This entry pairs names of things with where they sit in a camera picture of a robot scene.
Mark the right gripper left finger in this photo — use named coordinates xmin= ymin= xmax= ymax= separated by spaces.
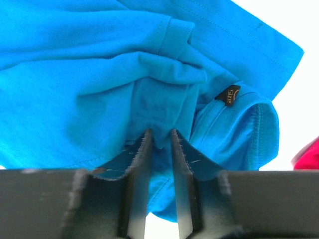
xmin=0 ymin=129 xmax=153 ymax=239

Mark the folded red t shirt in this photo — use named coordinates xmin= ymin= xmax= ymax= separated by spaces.
xmin=291 ymin=137 xmax=319 ymax=170

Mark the dark blue t shirt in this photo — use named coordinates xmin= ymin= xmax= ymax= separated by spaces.
xmin=0 ymin=0 xmax=304 ymax=222

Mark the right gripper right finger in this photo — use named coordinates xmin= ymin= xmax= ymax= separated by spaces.
xmin=171 ymin=130 xmax=319 ymax=239

